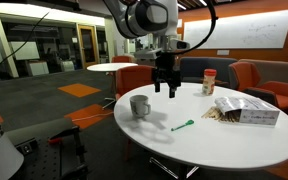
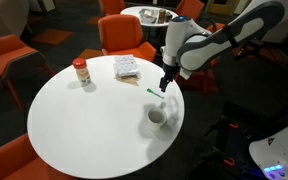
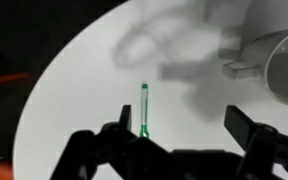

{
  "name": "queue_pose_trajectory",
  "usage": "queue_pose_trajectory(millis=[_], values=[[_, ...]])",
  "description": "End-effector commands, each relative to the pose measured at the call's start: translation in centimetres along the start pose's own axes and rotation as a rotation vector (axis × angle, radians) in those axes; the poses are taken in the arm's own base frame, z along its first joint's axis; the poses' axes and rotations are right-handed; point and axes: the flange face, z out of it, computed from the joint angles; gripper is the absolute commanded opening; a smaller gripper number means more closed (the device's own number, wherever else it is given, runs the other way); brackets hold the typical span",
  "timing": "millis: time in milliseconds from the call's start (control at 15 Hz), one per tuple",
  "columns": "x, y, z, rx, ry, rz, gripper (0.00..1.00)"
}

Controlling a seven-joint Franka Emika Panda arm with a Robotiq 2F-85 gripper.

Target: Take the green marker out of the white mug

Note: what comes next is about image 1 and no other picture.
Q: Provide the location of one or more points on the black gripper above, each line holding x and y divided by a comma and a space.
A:
166, 73

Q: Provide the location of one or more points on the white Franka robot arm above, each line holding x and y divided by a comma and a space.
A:
140, 16

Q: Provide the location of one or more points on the white ceramic mug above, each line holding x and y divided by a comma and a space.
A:
138, 105

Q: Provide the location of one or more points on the orange armchair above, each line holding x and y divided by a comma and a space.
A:
121, 59
132, 78
245, 75

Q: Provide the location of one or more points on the dark blue sofa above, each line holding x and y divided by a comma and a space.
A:
200, 65

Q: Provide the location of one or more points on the red-lidded creamer jar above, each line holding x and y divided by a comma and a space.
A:
209, 83

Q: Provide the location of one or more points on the wooden stir stick bundle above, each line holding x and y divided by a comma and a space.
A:
214, 114

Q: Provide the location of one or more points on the small round white table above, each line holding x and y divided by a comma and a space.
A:
110, 67

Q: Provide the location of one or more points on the metal table base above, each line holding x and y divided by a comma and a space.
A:
174, 170

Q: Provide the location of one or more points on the ceiling light strip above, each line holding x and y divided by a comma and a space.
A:
203, 2
181, 6

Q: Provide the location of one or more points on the wooden door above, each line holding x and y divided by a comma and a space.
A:
88, 46

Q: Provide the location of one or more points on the white stir stick box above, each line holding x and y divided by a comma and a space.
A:
254, 111

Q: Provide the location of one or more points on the white low cabinet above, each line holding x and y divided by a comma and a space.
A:
38, 68

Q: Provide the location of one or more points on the black robot mounting stand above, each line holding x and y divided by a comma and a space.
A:
44, 163

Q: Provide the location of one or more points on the white panel board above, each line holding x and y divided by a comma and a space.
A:
24, 50

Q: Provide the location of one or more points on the grey power box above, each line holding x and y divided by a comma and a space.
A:
29, 148

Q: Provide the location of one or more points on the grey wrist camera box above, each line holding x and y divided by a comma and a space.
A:
179, 44

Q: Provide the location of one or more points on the white wall label plate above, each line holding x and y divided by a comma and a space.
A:
223, 52

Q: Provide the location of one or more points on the large wall whiteboard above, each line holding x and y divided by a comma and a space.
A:
237, 30

